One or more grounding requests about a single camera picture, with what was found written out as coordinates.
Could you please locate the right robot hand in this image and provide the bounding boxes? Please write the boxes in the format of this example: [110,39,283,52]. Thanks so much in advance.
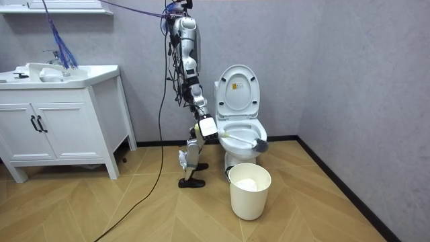
[197,114,220,141]

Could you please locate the white toilet brush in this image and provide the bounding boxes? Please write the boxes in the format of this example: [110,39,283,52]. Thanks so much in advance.
[193,123,269,154]

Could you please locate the white toilet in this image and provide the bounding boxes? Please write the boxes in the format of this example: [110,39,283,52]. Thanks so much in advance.
[213,64,269,169]

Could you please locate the white paper in bin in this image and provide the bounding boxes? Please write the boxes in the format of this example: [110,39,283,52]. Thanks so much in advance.
[234,177,259,193]

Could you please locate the robot body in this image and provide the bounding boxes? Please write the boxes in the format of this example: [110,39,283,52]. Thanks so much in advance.
[161,0,202,109]

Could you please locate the white waste bin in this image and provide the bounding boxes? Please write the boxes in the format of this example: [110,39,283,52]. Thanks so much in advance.
[225,162,273,221]

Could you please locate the white vanity cabinet with sink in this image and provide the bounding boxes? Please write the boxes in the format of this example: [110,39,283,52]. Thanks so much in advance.
[0,62,138,184]

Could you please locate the chrome faucet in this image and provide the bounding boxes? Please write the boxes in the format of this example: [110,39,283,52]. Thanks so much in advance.
[42,50,72,78]

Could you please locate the black floor cable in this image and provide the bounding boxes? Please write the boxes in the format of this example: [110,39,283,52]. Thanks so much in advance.
[93,0,169,242]

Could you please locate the cable bundle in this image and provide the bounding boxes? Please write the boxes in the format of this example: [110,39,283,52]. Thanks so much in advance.
[41,0,184,70]

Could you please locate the white wall cabinet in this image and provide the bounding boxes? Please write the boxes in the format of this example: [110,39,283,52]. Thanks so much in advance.
[0,0,114,15]

